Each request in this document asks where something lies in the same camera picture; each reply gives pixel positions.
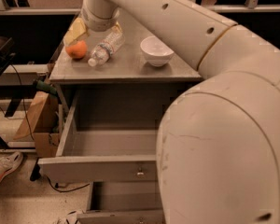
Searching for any clear plastic water bottle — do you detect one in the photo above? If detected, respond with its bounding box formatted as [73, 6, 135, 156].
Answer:
[88, 31, 125, 67]

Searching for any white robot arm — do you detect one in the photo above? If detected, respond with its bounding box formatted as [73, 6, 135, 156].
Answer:
[81, 0, 280, 224]

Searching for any grey top drawer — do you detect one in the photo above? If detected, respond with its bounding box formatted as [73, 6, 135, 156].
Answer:
[39, 89, 160, 183]

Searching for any grey drawer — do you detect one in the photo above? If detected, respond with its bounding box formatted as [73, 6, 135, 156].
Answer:
[39, 89, 160, 183]
[77, 181, 166, 224]

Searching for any grey lower drawer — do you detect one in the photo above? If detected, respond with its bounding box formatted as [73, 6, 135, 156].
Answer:
[77, 181, 166, 224]

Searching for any orange fruit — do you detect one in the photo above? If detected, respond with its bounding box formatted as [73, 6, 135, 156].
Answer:
[65, 41, 88, 59]

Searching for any white ceramic bowl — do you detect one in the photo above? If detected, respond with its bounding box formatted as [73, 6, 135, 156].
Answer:
[140, 36, 175, 67]

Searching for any cardboard box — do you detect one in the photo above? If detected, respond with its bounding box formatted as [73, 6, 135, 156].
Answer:
[14, 91, 60, 158]

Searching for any white sneaker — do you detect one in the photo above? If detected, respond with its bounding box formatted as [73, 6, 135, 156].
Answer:
[0, 151, 23, 183]

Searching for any green handled tool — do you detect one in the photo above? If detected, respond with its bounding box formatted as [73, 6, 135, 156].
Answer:
[33, 80, 58, 96]

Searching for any black floor cable left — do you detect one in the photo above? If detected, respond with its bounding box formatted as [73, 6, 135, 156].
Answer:
[46, 175, 91, 194]

